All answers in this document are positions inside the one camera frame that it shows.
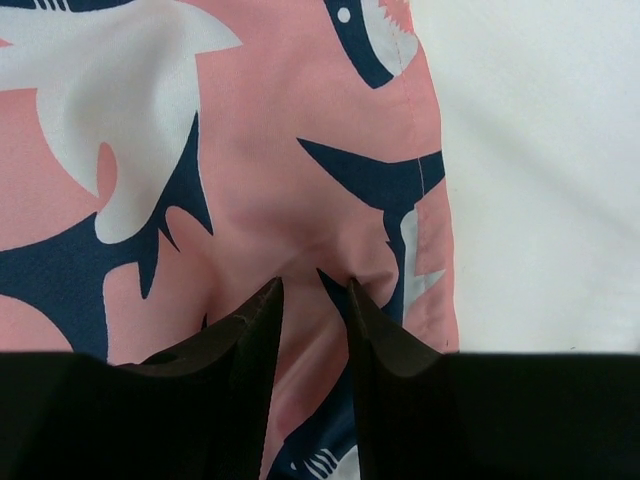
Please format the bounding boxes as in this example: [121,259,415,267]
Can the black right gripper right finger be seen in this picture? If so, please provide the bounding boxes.
[347,283,639,479]

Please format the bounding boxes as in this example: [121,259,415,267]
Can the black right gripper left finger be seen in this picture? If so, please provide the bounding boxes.
[1,279,284,479]

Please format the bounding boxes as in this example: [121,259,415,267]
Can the pink shark print shorts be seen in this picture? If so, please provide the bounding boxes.
[1,1,459,479]

